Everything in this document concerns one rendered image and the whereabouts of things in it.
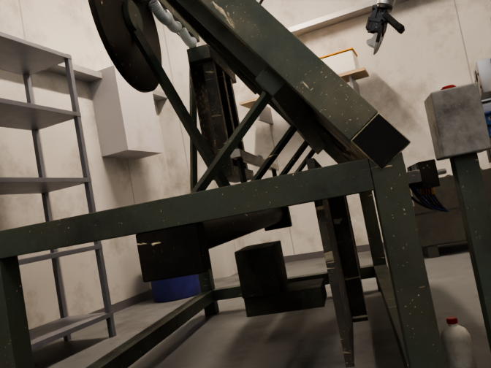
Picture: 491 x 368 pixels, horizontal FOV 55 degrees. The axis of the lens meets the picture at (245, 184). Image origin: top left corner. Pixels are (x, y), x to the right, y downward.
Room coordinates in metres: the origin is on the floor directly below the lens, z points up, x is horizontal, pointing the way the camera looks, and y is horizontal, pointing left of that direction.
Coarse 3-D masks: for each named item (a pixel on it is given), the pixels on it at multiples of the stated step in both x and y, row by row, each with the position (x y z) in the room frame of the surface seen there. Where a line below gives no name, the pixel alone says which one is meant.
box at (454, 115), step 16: (432, 96) 1.24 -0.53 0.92; (448, 96) 1.23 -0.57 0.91; (464, 96) 1.22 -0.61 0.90; (480, 96) 1.22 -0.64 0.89; (432, 112) 1.27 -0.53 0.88; (448, 112) 1.23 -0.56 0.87; (464, 112) 1.23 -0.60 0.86; (480, 112) 1.22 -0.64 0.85; (432, 128) 1.31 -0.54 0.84; (448, 128) 1.24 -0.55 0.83; (464, 128) 1.23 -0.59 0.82; (480, 128) 1.22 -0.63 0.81; (448, 144) 1.24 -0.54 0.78; (464, 144) 1.23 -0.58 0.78; (480, 144) 1.22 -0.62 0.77
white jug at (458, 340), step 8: (448, 320) 1.72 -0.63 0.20; (456, 320) 1.71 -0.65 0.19; (448, 328) 1.72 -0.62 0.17; (456, 328) 1.71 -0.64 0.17; (464, 328) 1.71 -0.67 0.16; (448, 336) 1.70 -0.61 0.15; (456, 336) 1.69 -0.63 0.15; (464, 336) 1.69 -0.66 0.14; (448, 344) 1.70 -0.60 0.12; (456, 344) 1.68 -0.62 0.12; (464, 344) 1.68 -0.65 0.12; (448, 352) 1.71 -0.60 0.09; (456, 352) 1.68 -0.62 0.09; (464, 352) 1.68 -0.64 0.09; (472, 352) 1.69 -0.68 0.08; (448, 360) 1.71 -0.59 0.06; (456, 360) 1.69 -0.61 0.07; (464, 360) 1.68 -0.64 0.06; (472, 360) 1.69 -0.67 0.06
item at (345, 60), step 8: (352, 48) 5.04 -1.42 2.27; (328, 56) 5.17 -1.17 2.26; (336, 56) 5.12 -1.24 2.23; (344, 56) 5.09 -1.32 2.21; (352, 56) 5.06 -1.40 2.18; (328, 64) 5.16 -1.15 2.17; (336, 64) 5.13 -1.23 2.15; (344, 64) 5.09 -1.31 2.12; (352, 64) 5.06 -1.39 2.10; (336, 72) 5.13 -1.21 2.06; (344, 72) 5.11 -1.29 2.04
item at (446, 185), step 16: (448, 176) 4.29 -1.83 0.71; (448, 192) 4.29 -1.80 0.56; (416, 208) 4.35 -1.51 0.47; (448, 208) 4.29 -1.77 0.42; (432, 224) 4.33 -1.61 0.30; (448, 224) 4.30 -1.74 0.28; (432, 240) 4.34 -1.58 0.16; (448, 240) 4.31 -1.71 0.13; (464, 240) 4.29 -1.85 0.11; (432, 256) 4.35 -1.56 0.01
